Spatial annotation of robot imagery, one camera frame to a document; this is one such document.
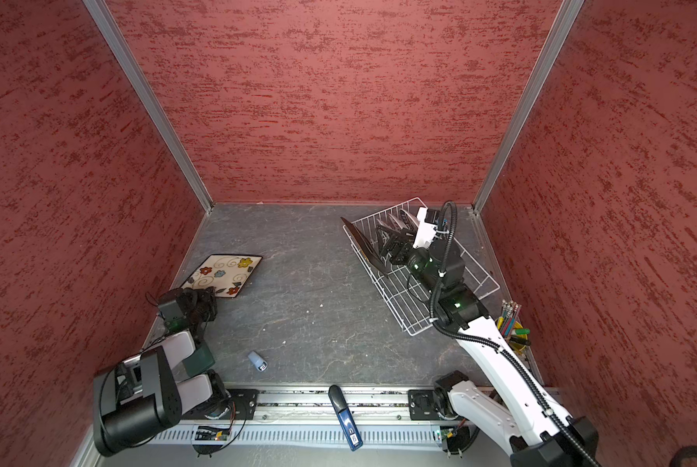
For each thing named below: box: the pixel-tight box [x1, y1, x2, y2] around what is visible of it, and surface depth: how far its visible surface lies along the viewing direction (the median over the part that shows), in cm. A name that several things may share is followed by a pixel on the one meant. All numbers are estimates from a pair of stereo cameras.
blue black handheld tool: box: [328, 384, 364, 452], surface depth 71 cm
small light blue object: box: [248, 350, 269, 373], surface depth 81 cm
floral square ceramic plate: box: [180, 253, 264, 298], surface depth 97 cm
